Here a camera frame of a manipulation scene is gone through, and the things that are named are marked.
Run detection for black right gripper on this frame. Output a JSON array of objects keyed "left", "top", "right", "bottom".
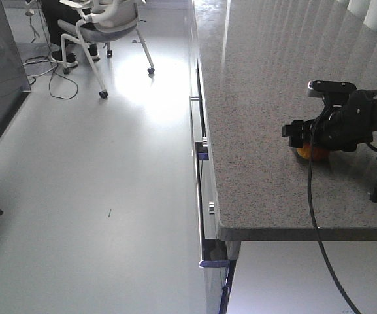
[{"left": 282, "top": 90, "right": 376, "bottom": 152}]

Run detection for red yellow apple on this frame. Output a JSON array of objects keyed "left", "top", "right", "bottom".
[{"left": 297, "top": 145, "right": 330, "bottom": 162}]

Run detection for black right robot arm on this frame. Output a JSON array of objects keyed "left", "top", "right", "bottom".
[{"left": 282, "top": 90, "right": 377, "bottom": 152}]

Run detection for grey counter cabinet run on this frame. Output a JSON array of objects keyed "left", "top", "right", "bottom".
[{"left": 194, "top": 1, "right": 377, "bottom": 313}]

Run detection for white rolling office chair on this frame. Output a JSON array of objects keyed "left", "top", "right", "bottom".
[{"left": 58, "top": 1, "right": 155, "bottom": 99}]

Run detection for seated person in white shirt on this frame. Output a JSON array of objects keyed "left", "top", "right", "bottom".
[{"left": 41, "top": 0, "right": 100, "bottom": 67}]

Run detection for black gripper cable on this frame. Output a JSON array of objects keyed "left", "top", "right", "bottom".
[{"left": 306, "top": 117, "right": 363, "bottom": 314}]

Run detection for black floor cable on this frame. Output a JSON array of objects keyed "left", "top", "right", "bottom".
[{"left": 23, "top": 9, "right": 79, "bottom": 100}]

